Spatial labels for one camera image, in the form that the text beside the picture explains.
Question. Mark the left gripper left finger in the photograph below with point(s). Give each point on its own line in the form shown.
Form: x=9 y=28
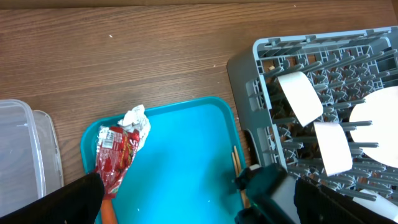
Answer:
x=77 y=202

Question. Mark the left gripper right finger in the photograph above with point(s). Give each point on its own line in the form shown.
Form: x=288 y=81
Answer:
x=319 y=204

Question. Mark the orange carrot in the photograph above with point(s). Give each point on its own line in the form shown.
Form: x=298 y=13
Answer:
x=108 y=215

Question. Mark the red snack wrapper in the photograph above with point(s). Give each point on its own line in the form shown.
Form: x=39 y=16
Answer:
x=116 y=149

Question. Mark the cream plastic cup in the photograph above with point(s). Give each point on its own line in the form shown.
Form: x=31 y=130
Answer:
x=380 y=206

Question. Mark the pink bowl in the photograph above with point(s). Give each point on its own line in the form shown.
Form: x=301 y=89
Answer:
x=334 y=148

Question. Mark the wooden chopstick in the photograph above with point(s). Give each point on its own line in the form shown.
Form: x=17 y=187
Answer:
x=238 y=161
x=237 y=174

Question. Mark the white tissue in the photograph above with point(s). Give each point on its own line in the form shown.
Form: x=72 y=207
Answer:
x=136 y=120

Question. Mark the white bowl with food scraps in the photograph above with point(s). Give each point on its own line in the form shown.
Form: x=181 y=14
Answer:
x=301 y=96

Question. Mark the large pink plate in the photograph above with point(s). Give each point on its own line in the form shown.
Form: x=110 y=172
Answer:
x=380 y=108

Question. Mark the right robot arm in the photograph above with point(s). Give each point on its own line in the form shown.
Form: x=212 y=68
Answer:
x=270 y=193

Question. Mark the grey dishwasher rack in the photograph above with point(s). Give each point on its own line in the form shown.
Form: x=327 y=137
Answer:
x=342 y=68

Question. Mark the clear plastic bin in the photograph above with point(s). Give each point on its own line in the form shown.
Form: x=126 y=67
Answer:
x=31 y=166

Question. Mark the teal serving tray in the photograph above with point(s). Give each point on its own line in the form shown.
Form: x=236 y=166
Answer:
x=185 y=171

